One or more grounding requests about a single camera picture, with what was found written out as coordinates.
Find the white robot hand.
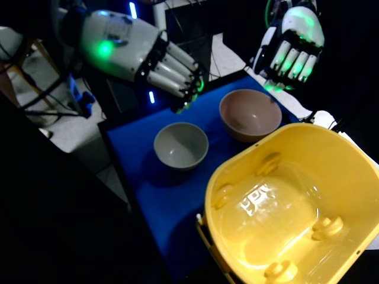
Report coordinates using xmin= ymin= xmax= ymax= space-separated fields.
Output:
xmin=79 ymin=9 xmax=205 ymax=115
xmin=253 ymin=5 xmax=326 ymax=93

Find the large pink bowl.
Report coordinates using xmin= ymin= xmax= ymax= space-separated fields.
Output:
xmin=219 ymin=88 xmax=282 ymax=143

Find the small grey bowl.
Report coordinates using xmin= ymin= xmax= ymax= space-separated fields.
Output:
xmin=153 ymin=122 xmax=210 ymax=171

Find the yellow plastic tub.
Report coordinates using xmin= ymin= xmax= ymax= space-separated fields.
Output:
xmin=195 ymin=122 xmax=379 ymax=284

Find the small blue object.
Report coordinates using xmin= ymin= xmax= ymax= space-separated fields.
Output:
xmin=67 ymin=75 xmax=96 ymax=117

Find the black computer case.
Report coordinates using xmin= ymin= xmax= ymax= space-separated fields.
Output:
xmin=164 ymin=4 xmax=216 ymax=83

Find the wooden stool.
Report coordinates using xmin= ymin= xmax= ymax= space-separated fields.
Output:
xmin=0 ymin=25 xmax=62 ymax=109

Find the blue table cloth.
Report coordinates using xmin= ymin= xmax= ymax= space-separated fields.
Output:
xmin=105 ymin=75 xmax=300 ymax=282

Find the thin green cable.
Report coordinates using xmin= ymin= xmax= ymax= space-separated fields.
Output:
xmin=264 ymin=0 xmax=275 ymax=29

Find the black floor cable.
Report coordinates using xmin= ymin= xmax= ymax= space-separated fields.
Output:
xmin=17 ymin=67 xmax=89 ymax=118

